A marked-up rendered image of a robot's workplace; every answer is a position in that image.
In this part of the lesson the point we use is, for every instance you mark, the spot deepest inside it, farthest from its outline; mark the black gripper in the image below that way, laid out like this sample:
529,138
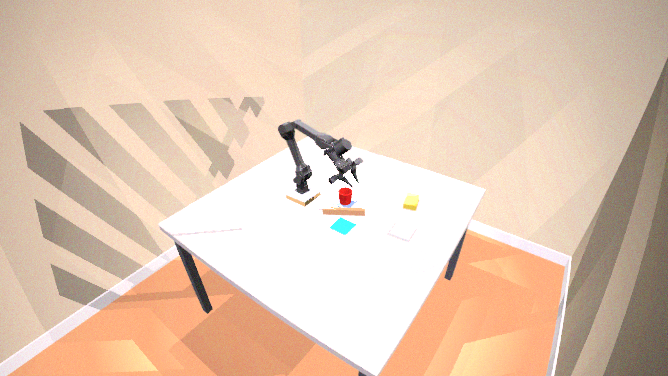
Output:
340,176

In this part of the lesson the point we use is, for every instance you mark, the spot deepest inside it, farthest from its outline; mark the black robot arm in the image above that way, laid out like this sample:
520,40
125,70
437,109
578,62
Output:
334,148

